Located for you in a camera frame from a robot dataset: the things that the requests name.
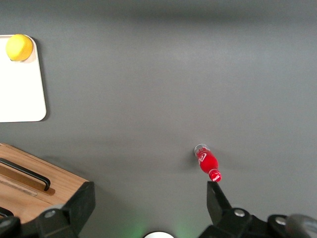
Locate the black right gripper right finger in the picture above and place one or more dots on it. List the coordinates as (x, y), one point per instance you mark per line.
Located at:
(223, 218)

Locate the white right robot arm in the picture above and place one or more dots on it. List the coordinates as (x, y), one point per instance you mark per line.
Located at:
(159, 235)

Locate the yellow lemon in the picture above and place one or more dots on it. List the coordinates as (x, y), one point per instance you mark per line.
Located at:
(19, 47)

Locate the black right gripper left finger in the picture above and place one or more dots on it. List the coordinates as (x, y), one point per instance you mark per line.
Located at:
(74, 210)

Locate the red coke bottle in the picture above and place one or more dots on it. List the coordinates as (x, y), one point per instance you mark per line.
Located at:
(209, 163)

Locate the wooden drawer cabinet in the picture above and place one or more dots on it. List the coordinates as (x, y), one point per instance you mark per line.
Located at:
(64, 183)

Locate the white rectangular tray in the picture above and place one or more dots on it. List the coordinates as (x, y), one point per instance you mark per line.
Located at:
(22, 91)

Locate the wooden drawer front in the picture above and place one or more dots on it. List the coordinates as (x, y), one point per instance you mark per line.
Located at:
(22, 205)
(62, 181)

